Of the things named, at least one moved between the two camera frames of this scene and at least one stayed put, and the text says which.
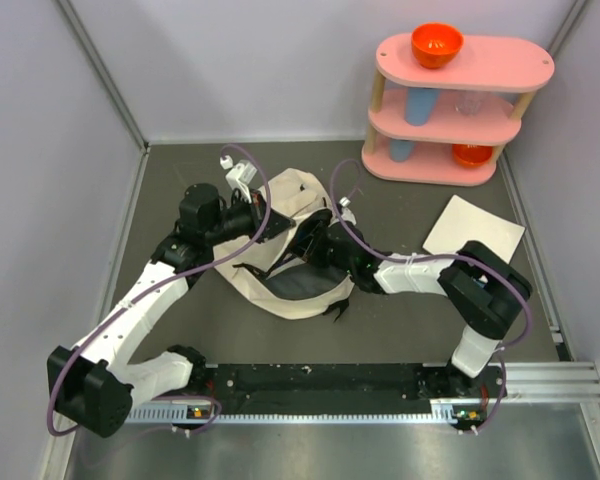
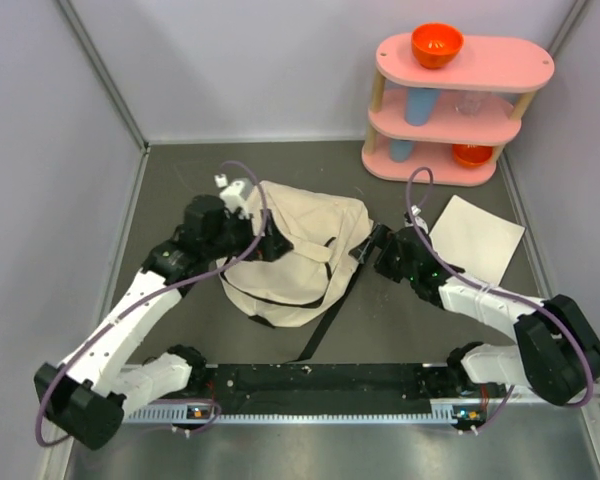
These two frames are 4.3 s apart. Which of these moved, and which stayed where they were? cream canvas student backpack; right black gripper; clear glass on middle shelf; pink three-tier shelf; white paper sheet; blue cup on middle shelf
Moved: right black gripper; cream canvas student backpack
Stayed: white paper sheet; clear glass on middle shelf; blue cup on middle shelf; pink three-tier shelf
